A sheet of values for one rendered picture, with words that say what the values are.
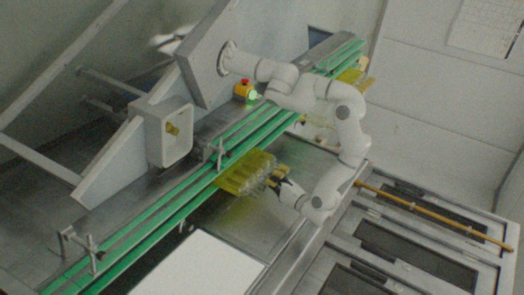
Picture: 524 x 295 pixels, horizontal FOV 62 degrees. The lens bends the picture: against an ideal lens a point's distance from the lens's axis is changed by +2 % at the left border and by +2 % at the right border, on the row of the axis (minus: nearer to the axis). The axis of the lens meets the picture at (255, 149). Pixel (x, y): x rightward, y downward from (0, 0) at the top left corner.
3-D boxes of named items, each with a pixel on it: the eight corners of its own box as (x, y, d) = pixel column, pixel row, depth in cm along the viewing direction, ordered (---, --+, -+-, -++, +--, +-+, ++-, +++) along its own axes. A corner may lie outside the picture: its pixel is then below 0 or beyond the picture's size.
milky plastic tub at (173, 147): (146, 161, 165) (164, 170, 162) (144, 111, 153) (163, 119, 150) (175, 142, 178) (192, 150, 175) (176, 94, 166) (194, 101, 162)
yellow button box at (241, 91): (232, 97, 207) (245, 102, 204) (233, 83, 203) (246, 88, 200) (240, 92, 212) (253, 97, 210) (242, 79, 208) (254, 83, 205)
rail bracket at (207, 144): (202, 166, 178) (227, 179, 174) (204, 133, 169) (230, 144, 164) (207, 163, 181) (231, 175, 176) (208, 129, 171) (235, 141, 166)
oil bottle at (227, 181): (201, 179, 183) (243, 200, 175) (201, 168, 180) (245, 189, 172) (209, 172, 187) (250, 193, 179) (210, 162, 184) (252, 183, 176)
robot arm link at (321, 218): (334, 197, 160) (346, 195, 167) (313, 183, 165) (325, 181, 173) (318, 231, 164) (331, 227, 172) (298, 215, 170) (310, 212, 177)
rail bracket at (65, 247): (48, 252, 134) (100, 288, 126) (39, 212, 125) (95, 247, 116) (61, 243, 138) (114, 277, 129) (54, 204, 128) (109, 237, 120)
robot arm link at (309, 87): (336, 86, 165) (319, 122, 162) (281, 71, 175) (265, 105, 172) (332, 74, 157) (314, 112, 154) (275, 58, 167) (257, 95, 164)
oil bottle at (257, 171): (217, 166, 191) (258, 186, 183) (217, 156, 188) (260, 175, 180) (224, 160, 196) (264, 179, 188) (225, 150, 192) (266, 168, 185)
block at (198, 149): (189, 157, 180) (202, 163, 177) (189, 138, 175) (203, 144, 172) (194, 153, 182) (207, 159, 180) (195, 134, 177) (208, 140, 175)
